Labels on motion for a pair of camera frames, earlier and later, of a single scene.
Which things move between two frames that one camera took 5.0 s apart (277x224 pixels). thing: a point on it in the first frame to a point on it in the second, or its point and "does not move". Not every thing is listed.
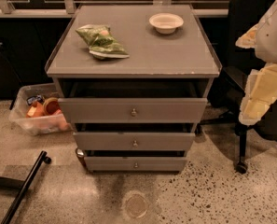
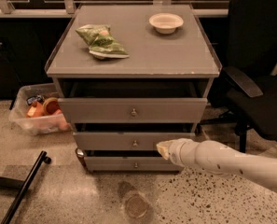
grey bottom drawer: x=135 y=163 does not move
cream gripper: x=272 y=38 to x=176 y=152
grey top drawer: x=133 y=110 does not move
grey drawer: x=133 y=141 does not move
